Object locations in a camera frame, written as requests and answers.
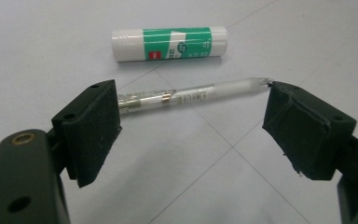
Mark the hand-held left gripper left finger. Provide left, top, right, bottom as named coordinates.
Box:
left=50, top=78, right=122, bottom=189

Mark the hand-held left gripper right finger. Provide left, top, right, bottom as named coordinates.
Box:
left=262, top=80, right=357, bottom=181

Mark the clear plastic pen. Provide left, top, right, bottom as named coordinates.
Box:
left=117, top=77, right=274, bottom=116

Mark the green and white glue stick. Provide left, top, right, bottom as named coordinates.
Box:
left=111, top=26, right=228, bottom=63

